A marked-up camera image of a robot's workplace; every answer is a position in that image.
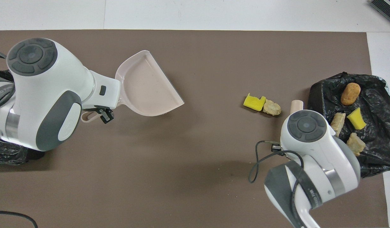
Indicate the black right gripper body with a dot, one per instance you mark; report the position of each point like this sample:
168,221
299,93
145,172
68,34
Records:
276,147

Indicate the pale bread chunk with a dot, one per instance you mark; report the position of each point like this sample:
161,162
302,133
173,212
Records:
272,107

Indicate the beige hand brush black bristles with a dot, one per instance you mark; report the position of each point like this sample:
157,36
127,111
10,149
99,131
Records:
297,106

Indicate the beige plastic dustpan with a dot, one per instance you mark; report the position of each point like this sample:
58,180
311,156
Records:
147,88

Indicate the notched yellow sponge piece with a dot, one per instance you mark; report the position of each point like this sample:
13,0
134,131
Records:
253,103

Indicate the striped orange bread piece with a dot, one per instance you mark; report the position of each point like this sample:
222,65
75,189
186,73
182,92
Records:
338,123

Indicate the pale cracker chunk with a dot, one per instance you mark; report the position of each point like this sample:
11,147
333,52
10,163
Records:
356,144

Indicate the brown bread roll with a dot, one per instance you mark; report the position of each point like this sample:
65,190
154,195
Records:
350,94

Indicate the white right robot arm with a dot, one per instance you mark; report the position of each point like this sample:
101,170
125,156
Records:
315,152

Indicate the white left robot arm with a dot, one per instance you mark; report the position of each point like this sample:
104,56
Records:
46,88

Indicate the black bag lined bin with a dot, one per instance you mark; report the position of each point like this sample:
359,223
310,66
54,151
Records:
327,91
8,155

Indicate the brown table mat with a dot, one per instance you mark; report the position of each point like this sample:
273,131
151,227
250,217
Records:
182,174

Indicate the grey ribbed device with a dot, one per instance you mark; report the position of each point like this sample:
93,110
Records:
386,8

